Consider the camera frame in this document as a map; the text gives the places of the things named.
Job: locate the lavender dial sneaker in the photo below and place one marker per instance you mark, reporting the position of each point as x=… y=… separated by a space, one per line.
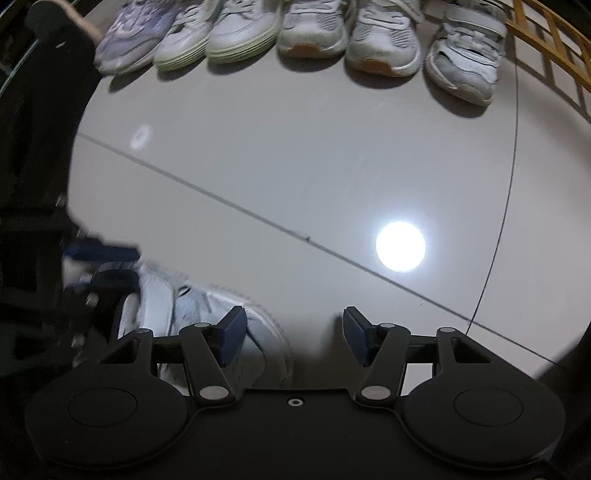
x=134 y=41

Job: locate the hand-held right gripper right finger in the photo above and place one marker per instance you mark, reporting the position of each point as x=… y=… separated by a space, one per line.
x=358 y=334

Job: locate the wooden shoe rack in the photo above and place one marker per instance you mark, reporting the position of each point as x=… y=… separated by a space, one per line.
x=517 y=11

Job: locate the white grey velcro sneaker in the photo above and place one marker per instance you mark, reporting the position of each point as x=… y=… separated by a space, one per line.
x=466 y=60
x=198 y=300

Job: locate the white sneaker green lining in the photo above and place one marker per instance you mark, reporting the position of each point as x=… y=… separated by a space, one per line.
x=184 y=46
x=240 y=32

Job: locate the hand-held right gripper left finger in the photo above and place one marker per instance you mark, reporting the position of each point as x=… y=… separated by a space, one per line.
x=231 y=334

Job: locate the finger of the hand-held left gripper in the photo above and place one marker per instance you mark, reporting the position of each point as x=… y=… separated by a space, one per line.
x=101 y=254
x=111 y=286

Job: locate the black slipper tan sole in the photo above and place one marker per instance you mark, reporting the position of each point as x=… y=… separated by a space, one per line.
x=51 y=21

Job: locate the white beige velcro sneaker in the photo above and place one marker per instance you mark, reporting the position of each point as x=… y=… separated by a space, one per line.
x=309 y=32
x=383 y=46

